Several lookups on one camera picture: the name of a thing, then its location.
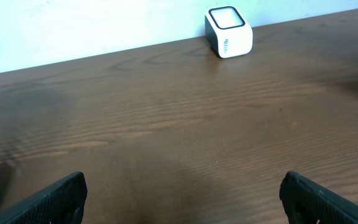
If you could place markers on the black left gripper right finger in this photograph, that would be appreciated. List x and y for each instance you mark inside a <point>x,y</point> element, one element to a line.
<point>305,201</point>

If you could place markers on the white barcode scanner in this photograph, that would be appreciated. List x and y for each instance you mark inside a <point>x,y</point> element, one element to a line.
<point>227,32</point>

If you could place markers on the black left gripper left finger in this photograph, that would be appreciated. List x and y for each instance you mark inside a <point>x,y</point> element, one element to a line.
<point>62,202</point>

